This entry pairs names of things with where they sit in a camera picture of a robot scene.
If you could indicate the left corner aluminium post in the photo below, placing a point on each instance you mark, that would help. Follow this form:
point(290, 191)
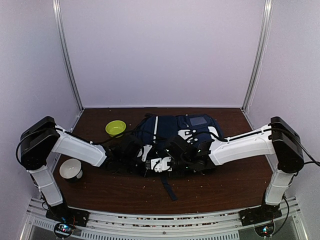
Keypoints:
point(66, 57)

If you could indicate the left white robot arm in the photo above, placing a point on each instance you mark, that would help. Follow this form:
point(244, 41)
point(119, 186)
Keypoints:
point(46, 137)

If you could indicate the navy blue backpack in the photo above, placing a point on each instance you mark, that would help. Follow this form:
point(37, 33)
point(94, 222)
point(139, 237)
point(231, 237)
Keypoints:
point(174, 136)

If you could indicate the right corner aluminium post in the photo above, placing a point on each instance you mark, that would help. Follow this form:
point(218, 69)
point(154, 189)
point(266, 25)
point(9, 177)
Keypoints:
point(261, 47)

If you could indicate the corner aluminium post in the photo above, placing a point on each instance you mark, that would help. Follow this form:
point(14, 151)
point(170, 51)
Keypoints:
point(261, 47)
point(66, 57)

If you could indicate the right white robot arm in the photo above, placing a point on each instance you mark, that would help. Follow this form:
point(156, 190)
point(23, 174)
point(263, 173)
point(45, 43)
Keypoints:
point(276, 138)

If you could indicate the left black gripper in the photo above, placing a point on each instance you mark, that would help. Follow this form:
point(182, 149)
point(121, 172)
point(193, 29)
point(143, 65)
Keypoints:
point(143, 173)

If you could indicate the front aluminium rail frame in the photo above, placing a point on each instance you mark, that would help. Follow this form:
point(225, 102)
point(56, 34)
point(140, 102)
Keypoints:
point(219, 225)

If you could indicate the lime green plastic bowl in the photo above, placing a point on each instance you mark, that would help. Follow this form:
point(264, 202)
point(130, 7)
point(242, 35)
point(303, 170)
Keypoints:
point(115, 128)

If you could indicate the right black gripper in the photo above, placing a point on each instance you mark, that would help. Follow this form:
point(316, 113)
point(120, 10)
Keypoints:
point(180, 173)

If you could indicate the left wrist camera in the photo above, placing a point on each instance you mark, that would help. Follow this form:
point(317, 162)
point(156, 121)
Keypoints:
point(144, 152)

